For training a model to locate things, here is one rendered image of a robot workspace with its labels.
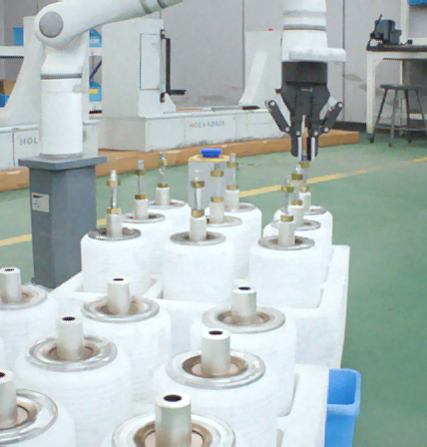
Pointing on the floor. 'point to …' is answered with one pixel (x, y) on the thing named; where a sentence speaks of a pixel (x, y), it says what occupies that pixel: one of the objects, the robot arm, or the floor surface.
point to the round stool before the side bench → (395, 111)
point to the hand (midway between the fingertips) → (304, 149)
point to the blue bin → (341, 407)
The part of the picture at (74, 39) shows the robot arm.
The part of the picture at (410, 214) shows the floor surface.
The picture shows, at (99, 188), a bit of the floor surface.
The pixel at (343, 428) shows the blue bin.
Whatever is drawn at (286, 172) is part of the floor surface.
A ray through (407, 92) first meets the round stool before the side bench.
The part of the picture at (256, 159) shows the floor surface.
